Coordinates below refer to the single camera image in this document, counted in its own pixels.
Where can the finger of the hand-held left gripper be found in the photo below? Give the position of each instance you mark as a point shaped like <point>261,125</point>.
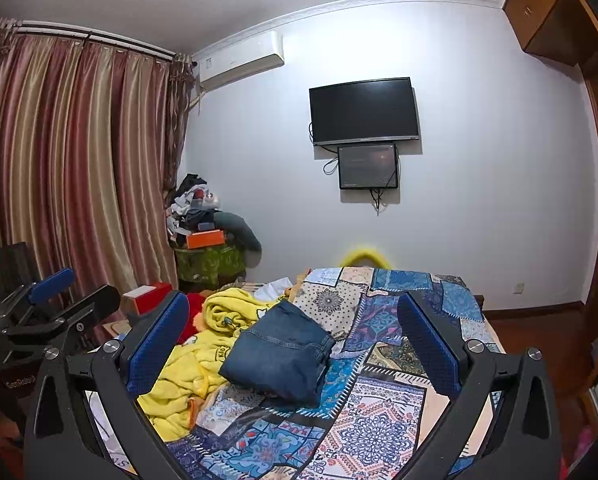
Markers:
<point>89,305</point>
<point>54,282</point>

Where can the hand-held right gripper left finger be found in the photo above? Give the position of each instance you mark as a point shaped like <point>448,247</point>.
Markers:
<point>154,345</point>

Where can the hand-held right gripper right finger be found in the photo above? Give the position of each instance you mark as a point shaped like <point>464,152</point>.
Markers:
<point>429,345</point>

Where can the blue denim jeans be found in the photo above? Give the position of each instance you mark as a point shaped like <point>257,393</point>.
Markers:
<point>279,350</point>

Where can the pile of clothes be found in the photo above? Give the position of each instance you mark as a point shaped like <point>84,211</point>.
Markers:
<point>199,205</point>

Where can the yellow printed garment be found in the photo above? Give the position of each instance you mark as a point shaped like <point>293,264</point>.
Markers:
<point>189,375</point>

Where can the black mesh chair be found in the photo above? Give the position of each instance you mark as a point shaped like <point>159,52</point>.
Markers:
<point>9,270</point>

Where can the red plush toy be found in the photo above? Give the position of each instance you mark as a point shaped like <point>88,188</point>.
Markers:
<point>193,317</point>

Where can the red and white box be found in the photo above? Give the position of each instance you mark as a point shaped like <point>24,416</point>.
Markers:
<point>146,297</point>

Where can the wooden bed footboard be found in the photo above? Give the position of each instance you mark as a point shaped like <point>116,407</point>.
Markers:
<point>481,302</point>

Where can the blue patchwork blanket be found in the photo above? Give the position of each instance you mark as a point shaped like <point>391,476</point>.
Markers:
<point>379,410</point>

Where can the green covered cabinet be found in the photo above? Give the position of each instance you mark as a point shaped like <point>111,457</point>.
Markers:
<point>209,265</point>

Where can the yellow round object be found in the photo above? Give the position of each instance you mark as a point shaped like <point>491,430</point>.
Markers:
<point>364,256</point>

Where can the orange box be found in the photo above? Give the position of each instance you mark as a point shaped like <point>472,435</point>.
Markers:
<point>205,239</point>

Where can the striped pink curtain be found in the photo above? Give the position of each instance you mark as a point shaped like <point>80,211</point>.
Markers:
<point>79,160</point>

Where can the curtain rod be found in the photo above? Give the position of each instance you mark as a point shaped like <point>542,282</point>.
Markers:
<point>94,37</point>

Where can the white air conditioner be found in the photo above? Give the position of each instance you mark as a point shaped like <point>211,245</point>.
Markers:
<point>239,60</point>

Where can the wooden overhead cabinet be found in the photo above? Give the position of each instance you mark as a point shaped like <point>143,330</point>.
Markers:
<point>544,10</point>

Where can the white wall socket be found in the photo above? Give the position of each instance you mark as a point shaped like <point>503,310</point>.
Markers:
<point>518,287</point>

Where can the small black wall monitor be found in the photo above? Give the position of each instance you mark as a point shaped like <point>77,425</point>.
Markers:
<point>368,166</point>

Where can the black wall television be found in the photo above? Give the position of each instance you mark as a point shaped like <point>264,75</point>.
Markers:
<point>364,110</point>

